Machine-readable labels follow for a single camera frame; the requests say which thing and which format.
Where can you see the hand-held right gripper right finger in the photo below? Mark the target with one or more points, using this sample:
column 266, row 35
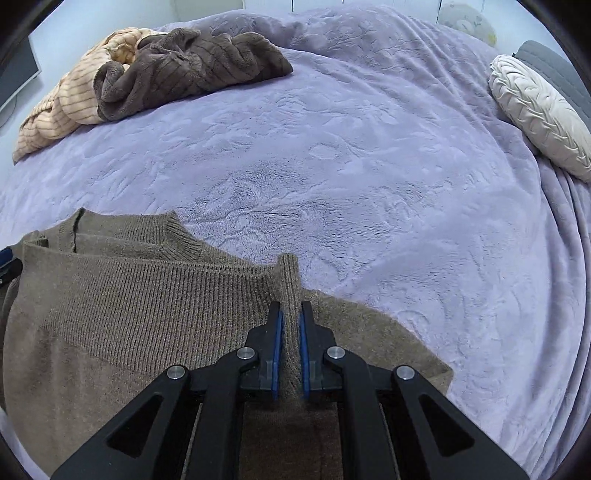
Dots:
column 304, row 355

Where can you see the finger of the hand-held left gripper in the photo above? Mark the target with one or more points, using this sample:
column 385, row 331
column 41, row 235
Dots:
column 5, row 258

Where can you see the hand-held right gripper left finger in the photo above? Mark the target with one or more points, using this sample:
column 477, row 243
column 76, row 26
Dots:
column 275, row 350

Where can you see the brown knit sweater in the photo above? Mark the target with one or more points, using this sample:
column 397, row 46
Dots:
column 138, row 314

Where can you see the beige striped fleece garment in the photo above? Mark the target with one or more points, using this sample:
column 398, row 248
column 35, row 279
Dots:
column 60, row 101

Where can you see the lavender embossed blanket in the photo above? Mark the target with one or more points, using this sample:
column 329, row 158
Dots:
column 369, row 194

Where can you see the dark monitor screen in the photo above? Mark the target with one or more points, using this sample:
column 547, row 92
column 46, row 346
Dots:
column 16, row 74

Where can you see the dark brown fleece garment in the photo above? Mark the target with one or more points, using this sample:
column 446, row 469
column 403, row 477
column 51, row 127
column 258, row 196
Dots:
column 184, row 69

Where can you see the cream pleated round cushion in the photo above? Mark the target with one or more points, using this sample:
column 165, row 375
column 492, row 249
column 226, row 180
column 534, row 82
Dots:
column 540, row 110

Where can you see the pale patterned pillow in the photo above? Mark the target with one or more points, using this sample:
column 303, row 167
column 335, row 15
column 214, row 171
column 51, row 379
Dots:
column 466, row 21

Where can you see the grey headboard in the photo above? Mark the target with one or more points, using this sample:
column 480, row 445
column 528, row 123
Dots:
column 554, row 69

